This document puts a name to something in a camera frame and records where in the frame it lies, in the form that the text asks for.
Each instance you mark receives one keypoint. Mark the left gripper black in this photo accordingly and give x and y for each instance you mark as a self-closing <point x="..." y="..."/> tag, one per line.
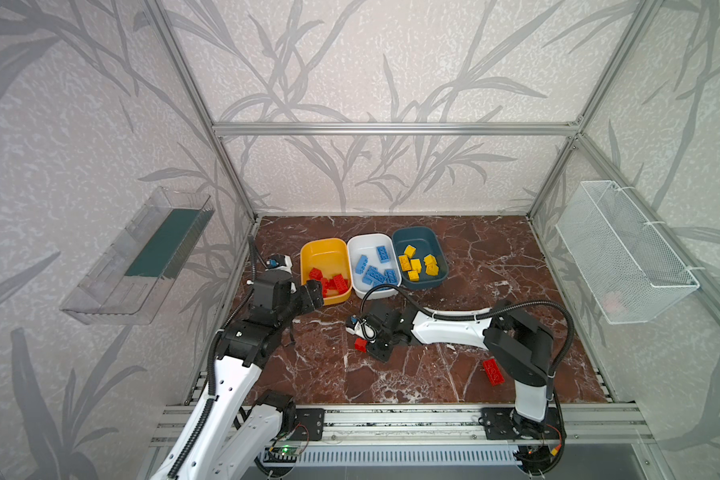
<point x="308" y="294"/>

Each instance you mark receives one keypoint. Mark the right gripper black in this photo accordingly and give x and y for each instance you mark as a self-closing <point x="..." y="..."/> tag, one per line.
<point x="373" y="335"/>

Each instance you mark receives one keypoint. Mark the small red brick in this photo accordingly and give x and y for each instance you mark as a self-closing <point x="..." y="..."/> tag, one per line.
<point x="315" y="274"/>

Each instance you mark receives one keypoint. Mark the yellow long brick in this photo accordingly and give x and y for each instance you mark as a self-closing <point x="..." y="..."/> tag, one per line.
<point x="404" y="262"/>

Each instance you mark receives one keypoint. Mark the small yellow brick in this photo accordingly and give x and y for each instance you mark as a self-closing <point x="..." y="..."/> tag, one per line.
<point x="430" y="260"/>

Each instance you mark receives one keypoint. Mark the yellow sloped brick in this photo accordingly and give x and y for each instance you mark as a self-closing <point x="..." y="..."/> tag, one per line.
<point x="409" y="251"/>

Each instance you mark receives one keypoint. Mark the blue brick group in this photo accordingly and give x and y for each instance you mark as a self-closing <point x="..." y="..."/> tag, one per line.
<point x="383" y="254"/>

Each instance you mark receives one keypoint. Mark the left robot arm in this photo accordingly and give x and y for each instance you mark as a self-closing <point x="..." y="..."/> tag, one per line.
<point x="208" y="446"/>

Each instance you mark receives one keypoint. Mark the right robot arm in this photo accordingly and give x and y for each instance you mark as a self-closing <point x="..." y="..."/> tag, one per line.
<point x="520" y="343"/>

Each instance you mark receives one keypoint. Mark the yellow plastic bin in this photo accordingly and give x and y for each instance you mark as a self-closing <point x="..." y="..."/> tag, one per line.
<point x="331" y="257"/>

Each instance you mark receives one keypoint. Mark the white plastic bin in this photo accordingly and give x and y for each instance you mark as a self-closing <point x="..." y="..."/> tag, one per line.
<point x="373" y="262"/>

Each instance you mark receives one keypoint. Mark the teal plastic bin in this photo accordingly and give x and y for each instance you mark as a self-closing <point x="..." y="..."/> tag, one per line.
<point x="426" y="242"/>

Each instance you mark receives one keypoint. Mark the green circuit board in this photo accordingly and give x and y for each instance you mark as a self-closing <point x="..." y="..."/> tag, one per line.
<point x="281" y="455"/>

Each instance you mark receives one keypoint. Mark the right base wiring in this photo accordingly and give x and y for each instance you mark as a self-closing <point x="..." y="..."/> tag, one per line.
<point x="540" y="456"/>

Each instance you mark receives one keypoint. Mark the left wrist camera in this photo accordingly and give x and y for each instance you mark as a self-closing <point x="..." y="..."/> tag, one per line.
<point x="279" y="262"/>

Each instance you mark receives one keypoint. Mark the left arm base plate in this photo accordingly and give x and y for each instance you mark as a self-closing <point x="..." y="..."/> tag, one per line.
<point x="303" y="424"/>

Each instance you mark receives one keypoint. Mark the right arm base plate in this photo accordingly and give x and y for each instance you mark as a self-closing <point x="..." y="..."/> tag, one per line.
<point x="501" y="423"/>

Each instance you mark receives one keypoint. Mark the clear plastic wall tray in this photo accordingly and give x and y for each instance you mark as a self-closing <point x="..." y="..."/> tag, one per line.
<point x="132" y="279"/>

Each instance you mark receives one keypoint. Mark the aluminium front rail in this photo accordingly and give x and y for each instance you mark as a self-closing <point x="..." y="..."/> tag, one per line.
<point x="458" y="424"/>

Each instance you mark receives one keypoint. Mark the white wire mesh basket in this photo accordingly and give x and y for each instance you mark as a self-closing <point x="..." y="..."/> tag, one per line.
<point x="631" y="270"/>

